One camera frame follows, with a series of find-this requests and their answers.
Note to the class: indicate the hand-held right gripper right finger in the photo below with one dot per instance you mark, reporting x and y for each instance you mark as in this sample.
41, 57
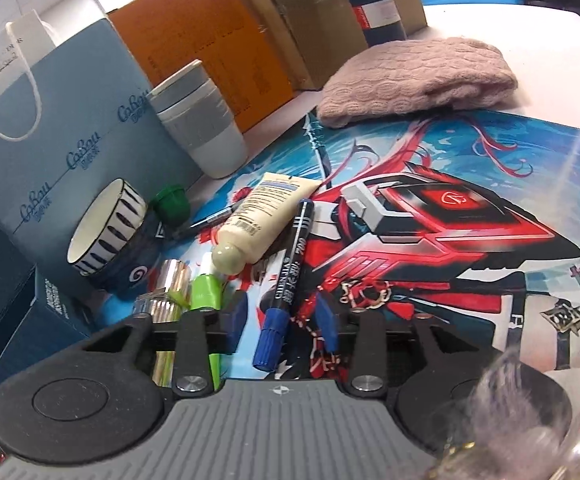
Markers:
327, 325

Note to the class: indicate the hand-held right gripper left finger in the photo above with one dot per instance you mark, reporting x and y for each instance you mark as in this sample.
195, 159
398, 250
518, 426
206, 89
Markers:
237, 320

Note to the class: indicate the green marker pen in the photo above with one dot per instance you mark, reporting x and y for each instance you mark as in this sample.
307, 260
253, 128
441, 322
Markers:
205, 292

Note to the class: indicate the blue marker pen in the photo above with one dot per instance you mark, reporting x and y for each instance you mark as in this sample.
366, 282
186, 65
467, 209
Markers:
290, 270

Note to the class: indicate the silver metal tube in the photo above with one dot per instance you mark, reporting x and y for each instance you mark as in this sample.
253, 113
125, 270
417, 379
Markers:
175, 275

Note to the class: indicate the cream squeeze tube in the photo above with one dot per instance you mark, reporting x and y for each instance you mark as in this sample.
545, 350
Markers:
257, 215

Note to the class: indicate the striped blue ceramic bowl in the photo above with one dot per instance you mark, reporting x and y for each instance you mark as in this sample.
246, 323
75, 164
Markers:
130, 260

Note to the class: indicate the dark blue plastic crate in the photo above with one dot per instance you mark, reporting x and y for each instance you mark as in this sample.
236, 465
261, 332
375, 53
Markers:
0, 285

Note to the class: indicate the black pen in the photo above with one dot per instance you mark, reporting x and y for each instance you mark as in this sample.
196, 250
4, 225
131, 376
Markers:
205, 221

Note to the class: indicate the small green cap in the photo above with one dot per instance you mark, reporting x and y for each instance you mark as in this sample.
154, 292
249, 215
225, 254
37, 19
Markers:
172, 207

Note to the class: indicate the printed desk mat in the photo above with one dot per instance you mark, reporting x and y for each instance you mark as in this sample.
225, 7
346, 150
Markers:
469, 260

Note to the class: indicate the grey and white cup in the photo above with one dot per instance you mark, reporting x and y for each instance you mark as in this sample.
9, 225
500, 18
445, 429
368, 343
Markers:
205, 130

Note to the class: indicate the pink knitted cloth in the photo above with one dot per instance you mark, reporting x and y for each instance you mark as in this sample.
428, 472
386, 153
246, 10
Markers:
419, 80

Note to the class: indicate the blue cardboard box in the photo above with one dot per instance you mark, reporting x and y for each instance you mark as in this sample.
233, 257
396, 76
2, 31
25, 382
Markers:
70, 110

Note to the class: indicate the orange cardboard box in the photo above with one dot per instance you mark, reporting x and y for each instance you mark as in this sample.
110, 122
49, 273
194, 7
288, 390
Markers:
210, 35

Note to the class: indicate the large brown cardboard box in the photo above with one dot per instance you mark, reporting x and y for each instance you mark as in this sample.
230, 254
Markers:
300, 20

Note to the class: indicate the white paper bag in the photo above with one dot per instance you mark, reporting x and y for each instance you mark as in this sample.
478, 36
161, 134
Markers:
0, 55

